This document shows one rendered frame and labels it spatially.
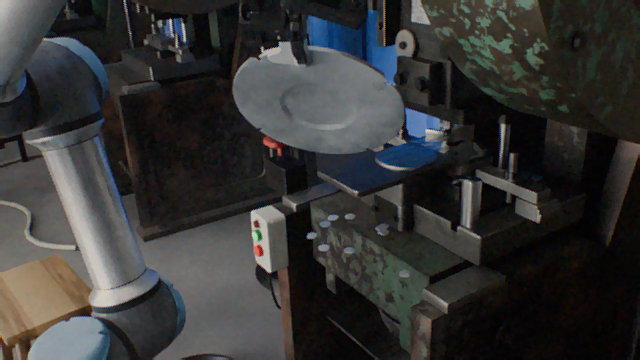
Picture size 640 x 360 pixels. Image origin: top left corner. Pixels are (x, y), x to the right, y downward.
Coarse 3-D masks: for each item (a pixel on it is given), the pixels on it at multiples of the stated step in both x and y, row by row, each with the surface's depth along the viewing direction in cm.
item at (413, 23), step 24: (408, 0) 117; (408, 24) 118; (408, 48) 118; (432, 48) 114; (408, 72) 117; (432, 72) 113; (456, 72) 112; (408, 96) 119; (432, 96) 115; (456, 96) 114; (480, 96) 118
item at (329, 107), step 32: (256, 64) 95; (288, 64) 94; (320, 64) 92; (352, 64) 91; (256, 96) 102; (288, 96) 102; (320, 96) 100; (352, 96) 98; (384, 96) 96; (288, 128) 109; (320, 128) 108; (352, 128) 106; (384, 128) 104
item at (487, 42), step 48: (432, 0) 73; (480, 0) 66; (528, 0) 61; (576, 0) 63; (624, 0) 68; (480, 48) 73; (528, 48) 66; (576, 48) 65; (624, 48) 70; (528, 96) 77; (576, 96) 68; (624, 96) 74
